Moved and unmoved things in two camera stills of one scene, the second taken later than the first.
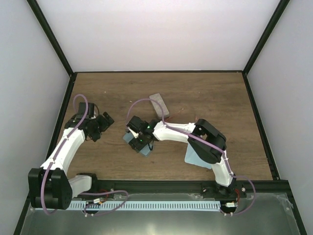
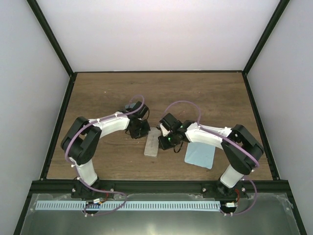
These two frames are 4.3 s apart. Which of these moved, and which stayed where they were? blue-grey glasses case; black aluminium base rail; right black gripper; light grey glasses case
Moved: right black gripper; blue-grey glasses case; light grey glasses case
Stayed: black aluminium base rail
